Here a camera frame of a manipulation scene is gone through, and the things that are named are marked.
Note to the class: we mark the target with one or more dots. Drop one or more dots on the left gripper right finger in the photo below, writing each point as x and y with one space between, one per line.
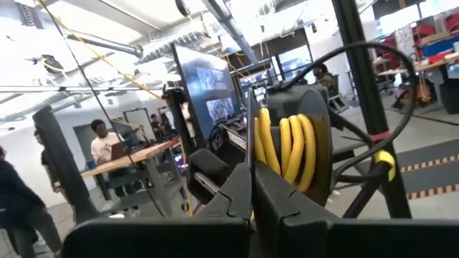
358 240

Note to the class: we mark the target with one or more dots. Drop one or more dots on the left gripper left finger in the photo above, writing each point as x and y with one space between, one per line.
161 238

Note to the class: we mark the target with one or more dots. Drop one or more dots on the wooden table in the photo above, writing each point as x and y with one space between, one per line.
136 156

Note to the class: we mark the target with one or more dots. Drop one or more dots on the large flat monitor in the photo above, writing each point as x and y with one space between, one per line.
208 89

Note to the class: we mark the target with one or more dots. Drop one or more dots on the laptop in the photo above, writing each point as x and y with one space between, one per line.
118 150

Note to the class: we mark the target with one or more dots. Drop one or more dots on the floor mat with striped edge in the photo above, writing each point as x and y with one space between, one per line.
430 168

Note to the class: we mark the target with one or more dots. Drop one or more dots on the red tape band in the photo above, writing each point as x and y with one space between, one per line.
380 136

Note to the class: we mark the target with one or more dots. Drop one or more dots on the thin black slanted pole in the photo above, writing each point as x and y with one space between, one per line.
88 71

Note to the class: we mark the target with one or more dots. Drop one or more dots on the background desk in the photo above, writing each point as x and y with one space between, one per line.
430 68

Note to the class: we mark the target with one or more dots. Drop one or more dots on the black monitor post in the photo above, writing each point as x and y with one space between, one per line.
179 118

